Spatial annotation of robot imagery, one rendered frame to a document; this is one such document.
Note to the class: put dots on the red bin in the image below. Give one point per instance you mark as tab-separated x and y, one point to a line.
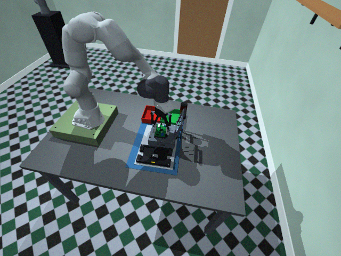
146	117

